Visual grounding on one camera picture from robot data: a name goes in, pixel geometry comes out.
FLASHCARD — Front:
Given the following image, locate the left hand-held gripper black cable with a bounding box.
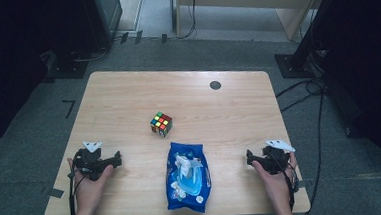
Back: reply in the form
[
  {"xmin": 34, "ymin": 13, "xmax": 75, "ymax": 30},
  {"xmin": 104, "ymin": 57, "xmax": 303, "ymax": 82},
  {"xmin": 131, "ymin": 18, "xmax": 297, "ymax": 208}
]
[{"xmin": 66, "ymin": 167, "xmax": 90, "ymax": 215}]

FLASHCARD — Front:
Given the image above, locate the hand-held gripper black cable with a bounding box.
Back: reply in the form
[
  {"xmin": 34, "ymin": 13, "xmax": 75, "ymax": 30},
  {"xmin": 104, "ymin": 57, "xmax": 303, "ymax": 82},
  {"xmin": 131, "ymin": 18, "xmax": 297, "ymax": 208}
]
[
  {"xmin": 66, "ymin": 167, "xmax": 90, "ymax": 215},
  {"xmin": 275, "ymin": 152, "xmax": 303, "ymax": 213}
]

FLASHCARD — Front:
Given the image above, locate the grey floor cable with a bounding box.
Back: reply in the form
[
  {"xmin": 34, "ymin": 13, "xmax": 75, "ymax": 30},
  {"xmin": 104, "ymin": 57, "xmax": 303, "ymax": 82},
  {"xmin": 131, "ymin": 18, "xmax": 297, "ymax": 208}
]
[{"xmin": 73, "ymin": 46, "xmax": 110, "ymax": 64}]

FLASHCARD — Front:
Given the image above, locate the black curtain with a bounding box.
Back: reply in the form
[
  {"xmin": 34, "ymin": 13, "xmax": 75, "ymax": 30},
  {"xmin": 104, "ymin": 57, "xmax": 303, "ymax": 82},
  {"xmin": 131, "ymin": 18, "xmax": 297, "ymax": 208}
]
[
  {"xmin": 318, "ymin": 0, "xmax": 381, "ymax": 195},
  {"xmin": 0, "ymin": 0, "xmax": 97, "ymax": 152}
]

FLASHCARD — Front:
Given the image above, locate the blue wet wipes packet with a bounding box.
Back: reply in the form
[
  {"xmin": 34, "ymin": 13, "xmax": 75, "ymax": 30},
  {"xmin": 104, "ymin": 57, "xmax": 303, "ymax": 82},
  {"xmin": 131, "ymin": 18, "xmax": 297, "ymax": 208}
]
[{"xmin": 163, "ymin": 139, "xmax": 214, "ymax": 215}]

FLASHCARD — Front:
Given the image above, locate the person's left hand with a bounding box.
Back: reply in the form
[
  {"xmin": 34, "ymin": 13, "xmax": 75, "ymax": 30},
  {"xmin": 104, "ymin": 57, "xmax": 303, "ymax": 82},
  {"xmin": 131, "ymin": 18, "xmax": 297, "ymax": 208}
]
[{"xmin": 66, "ymin": 154, "xmax": 118, "ymax": 213}]

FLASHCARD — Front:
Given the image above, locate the hanging black cable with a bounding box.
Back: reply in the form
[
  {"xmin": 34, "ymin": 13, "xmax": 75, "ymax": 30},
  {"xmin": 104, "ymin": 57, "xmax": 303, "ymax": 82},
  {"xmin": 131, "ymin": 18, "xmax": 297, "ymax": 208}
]
[{"xmin": 175, "ymin": 0, "xmax": 199, "ymax": 40}]

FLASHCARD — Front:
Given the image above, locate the black metal stand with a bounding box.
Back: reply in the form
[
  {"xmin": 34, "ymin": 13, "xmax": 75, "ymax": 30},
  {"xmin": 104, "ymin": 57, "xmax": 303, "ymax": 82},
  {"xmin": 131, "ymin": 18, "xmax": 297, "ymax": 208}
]
[{"xmin": 270, "ymin": 0, "xmax": 348, "ymax": 81}]

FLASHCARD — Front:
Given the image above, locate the right hand-held gripper black cable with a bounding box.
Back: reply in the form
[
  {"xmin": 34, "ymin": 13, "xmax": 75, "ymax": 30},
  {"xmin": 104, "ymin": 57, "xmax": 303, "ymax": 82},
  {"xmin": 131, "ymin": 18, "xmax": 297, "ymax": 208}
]
[{"xmin": 275, "ymin": 152, "xmax": 303, "ymax": 213}]

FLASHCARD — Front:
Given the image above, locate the person's right hand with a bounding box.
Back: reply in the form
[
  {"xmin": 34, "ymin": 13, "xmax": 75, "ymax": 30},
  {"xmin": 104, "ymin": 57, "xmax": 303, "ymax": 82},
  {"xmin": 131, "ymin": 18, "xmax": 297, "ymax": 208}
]
[{"xmin": 250, "ymin": 150, "xmax": 300, "ymax": 200}]

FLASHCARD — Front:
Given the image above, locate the white wet wipe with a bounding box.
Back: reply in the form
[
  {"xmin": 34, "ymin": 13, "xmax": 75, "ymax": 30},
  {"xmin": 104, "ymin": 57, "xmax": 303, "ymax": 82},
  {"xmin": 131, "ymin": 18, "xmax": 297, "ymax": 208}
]
[{"xmin": 173, "ymin": 152, "xmax": 201, "ymax": 181}]

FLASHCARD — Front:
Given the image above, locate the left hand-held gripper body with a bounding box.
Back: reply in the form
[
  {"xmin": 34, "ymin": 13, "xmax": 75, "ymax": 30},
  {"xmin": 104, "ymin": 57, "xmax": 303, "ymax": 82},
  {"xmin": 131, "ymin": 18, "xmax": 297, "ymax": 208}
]
[{"xmin": 70, "ymin": 139, "xmax": 117, "ymax": 183}]

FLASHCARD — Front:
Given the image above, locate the multicoloured puzzle cube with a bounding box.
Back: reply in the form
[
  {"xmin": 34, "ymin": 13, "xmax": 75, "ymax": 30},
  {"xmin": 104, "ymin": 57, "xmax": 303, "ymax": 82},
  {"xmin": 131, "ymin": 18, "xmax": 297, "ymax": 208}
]
[{"xmin": 149, "ymin": 110, "xmax": 174, "ymax": 139}]

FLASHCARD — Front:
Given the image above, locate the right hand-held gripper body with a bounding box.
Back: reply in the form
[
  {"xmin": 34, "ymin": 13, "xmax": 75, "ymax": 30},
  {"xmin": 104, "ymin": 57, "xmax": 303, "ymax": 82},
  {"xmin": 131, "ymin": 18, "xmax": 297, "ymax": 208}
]
[{"xmin": 253, "ymin": 138, "xmax": 298, "ymax": 177}]

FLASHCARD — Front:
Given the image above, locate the long black floor cable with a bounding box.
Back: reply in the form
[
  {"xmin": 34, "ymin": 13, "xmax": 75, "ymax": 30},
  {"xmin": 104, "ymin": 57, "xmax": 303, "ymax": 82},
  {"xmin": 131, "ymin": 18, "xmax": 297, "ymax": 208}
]
[{"xmin": 292, "ymin": 90, "xmax": 333, "ymax": 215}]

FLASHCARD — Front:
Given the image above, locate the black stand base plate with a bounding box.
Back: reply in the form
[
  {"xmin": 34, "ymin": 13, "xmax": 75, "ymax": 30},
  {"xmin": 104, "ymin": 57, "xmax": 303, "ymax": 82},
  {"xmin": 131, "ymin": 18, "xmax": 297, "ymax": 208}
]
[{"xmin": 43, "ymin": 48, "xmax": 91, "ymax": 82}]

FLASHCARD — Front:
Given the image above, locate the dark cabinet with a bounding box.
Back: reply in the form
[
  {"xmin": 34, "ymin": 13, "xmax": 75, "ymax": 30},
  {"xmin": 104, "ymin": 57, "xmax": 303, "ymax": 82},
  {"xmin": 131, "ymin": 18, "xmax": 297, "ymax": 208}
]
[{"xmin": 81, "ymin": 0, "xmax": 126, "ymax": 52}]

